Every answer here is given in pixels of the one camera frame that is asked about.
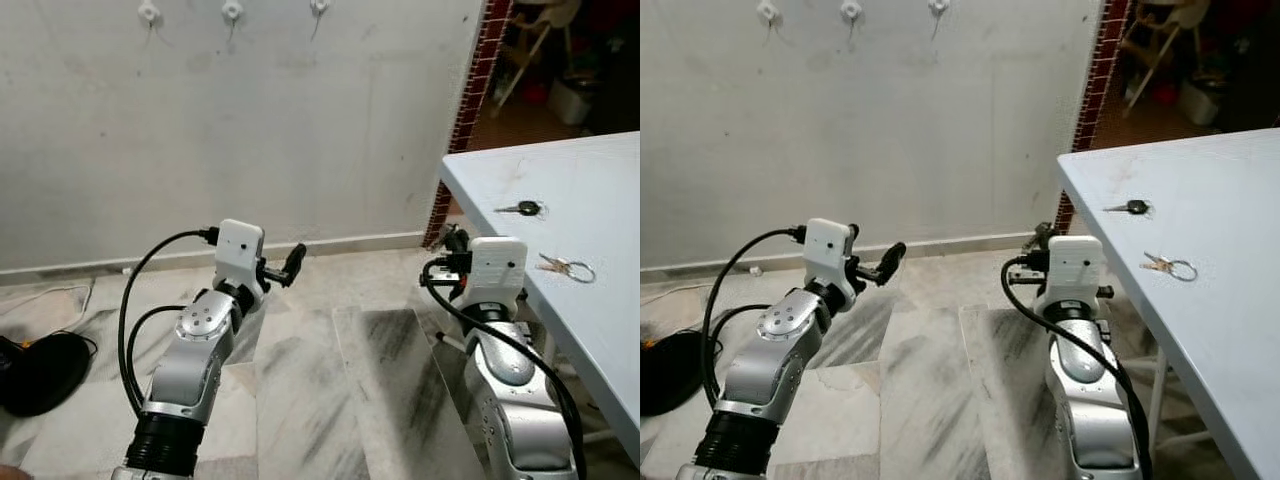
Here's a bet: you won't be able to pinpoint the white plastic folding table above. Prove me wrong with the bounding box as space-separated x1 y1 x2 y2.
439 129 641 463
1056 127 1280 480

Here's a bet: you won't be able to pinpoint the white plastic container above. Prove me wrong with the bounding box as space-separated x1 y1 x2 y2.
1177 77 1224 127
547 77 592 127

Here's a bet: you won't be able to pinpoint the black round floor object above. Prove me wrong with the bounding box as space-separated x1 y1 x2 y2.
640 329 707 419
0 331 94 419

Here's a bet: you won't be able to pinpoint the wooden high chair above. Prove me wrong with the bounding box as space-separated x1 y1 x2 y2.
1119 0 1212 102
494 0 582 107

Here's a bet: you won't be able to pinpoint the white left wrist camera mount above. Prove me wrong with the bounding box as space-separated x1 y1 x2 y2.
804 217 860 292
212 218 267 297

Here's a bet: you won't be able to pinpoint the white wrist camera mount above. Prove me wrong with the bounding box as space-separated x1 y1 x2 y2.
804 217 860 292
465 236 529 312
212 218 267 297
1044 234 1107 312

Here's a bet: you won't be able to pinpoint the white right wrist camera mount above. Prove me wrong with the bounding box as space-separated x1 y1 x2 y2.
1044 234 1107 312
465 236 529 312

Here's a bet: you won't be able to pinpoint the silver keys on ring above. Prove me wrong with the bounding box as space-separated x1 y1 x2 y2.
536 252 598 285
1139 251 1200 283

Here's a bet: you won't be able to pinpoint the white floor cable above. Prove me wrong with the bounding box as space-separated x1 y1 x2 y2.
0 282 94 322

